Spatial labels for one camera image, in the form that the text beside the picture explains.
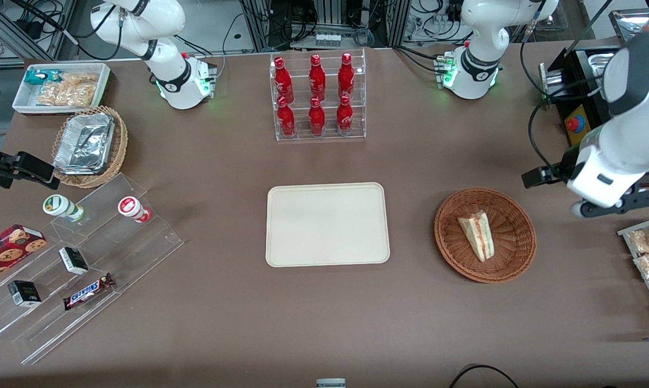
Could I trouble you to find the brown wicker basket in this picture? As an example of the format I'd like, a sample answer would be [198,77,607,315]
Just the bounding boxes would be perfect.
[434,187,537,284]

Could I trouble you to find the black food warmer appliance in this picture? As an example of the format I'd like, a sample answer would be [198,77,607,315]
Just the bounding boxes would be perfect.
[539,46,649,188]

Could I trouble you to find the stacked foil containers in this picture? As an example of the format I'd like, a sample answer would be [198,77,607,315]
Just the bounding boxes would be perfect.
[53,112,115,175]

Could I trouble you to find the black table edge cable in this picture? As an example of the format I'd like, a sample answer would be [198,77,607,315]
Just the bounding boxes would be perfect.
[447,364,520,388]

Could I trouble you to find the clear acrylic bottle rack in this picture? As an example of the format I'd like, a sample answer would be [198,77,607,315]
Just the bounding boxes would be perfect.
[270,48,367,142]

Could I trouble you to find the triangle sandwich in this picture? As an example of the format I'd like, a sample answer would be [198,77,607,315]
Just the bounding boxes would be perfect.
[457,211,496,263]

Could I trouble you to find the green lid yogurt cup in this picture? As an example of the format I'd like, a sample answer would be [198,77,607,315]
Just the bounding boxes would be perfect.
[42,194,86,223]

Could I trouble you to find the white plastic bin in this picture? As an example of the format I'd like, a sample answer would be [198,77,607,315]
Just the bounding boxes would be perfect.
[12,63,111,116]

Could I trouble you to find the red cola bottle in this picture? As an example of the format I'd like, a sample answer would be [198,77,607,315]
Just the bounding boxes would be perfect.
[338,52,355,99]
[274,57,295,103]
[276,96,296,137]
[309,54,327,101]
[308,96,326,136]
[336,95,354,135]

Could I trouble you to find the steel warmer pan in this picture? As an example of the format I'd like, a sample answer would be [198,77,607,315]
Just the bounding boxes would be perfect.
[585,51,624,81]

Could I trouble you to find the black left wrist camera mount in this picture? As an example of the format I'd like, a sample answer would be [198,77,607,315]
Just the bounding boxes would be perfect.
[570,189,649,219]

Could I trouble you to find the red cookie box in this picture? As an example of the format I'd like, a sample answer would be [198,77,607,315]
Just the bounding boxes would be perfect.
[0,224,48,287]

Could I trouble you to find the small black white carton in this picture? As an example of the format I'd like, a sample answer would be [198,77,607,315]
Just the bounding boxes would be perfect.
[58,246,89,276]

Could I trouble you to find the metal wire tray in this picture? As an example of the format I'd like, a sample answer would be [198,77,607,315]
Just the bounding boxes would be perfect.
[617,214,649,330]

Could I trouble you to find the teal snack package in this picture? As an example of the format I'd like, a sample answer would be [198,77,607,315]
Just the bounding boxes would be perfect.
[24,70,61,86]

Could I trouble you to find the light wicker basket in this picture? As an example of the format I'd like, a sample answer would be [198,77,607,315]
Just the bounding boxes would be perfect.
[51,105,129,189]

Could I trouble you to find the aluminium frame rack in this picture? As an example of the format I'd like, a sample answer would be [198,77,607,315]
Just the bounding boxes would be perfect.
[238,0,414,50]

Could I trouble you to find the cream plastic tray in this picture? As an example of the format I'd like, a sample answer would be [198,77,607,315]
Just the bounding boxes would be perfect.
[266,182,390,268]

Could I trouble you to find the Snickers chocolate bar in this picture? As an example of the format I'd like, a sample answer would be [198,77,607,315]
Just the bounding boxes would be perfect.
[62,273,115,311]

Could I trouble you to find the clear acrylic stepped display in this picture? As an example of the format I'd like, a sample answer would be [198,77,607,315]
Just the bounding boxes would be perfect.
[0,172,185,366]

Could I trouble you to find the red lid yogurt cup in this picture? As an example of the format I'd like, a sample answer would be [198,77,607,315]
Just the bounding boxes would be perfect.
[117,196,153,224]

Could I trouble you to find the clear bag of crackers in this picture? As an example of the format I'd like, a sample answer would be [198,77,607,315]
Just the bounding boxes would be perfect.
[59,72,100,88]
[36,83,97,108]

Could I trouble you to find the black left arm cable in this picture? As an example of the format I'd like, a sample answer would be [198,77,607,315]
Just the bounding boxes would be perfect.
[520,0,618,169]

